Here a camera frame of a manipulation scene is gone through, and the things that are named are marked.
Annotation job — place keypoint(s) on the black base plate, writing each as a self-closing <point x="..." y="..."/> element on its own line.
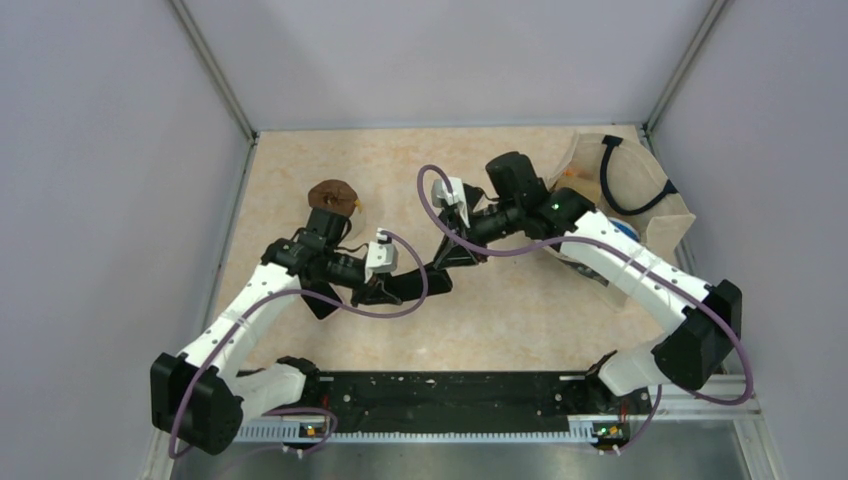
<point x="457" y="402"/>

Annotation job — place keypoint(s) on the grey slotted cable duct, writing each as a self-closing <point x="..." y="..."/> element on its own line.
<point x="292" y="432"/>

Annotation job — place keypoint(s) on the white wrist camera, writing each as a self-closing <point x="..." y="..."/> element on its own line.
<point x="382" y="256"/>
<point x="451" y="193"/>

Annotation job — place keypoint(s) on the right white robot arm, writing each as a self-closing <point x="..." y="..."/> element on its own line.
<point x="700" y="322"/>

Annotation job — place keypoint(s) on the printed paper packet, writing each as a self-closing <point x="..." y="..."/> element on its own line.
<point x="584" y="270"/>

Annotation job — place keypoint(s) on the white cased phone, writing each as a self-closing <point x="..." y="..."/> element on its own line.
<point x="322" y="300"/>

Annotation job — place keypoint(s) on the black phone case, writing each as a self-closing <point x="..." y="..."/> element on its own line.
<point x="409" y="286"/>

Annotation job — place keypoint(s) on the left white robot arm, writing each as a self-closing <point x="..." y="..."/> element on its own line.
<point x="200" y="397"/>

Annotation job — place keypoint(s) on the blue white round tin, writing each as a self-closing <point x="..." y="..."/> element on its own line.
<point x="624" y="228"/>

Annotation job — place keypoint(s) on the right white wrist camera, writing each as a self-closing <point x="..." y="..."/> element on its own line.
<point x="451" y="193"/>

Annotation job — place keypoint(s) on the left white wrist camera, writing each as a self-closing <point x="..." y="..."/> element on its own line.
<point x="382" y="256"/>

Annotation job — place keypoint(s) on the white cup brown lid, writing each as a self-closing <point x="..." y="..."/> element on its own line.
<point x="339" y="197"/>

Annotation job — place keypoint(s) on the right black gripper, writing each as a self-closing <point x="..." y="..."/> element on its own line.
<point x="453" y="253"/>

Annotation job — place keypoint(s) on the pink cased phone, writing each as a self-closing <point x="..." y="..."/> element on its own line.
<point x="473" y="195"/>

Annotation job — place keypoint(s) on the beige tote bag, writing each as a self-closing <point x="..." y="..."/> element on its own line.
<point x="627" y="183"/>

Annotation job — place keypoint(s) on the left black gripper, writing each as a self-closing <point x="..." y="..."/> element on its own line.
<point x="374" y="292"/>

